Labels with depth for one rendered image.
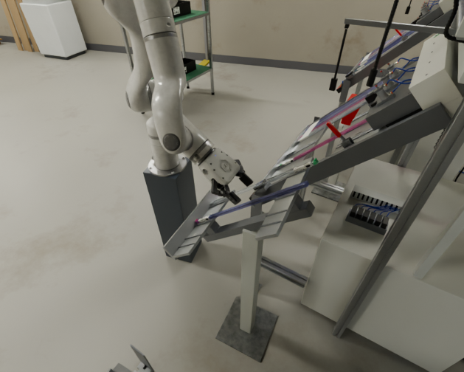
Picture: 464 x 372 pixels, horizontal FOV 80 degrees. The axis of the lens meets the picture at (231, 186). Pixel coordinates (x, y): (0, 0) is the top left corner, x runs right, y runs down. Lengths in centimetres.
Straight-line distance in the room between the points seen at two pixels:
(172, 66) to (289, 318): 138
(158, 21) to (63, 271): 166
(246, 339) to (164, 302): 50
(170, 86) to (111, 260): 145
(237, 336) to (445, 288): 95
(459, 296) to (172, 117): 111
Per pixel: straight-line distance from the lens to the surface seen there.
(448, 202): 164
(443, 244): 113
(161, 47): 82
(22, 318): 204
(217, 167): 81
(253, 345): 162
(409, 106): 90
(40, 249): 230
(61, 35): 598
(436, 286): 127
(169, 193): 144
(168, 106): 75
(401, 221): 101
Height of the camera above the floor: 154
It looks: 41 degrees down
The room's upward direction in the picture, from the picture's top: 1 degrees counter-clockwise
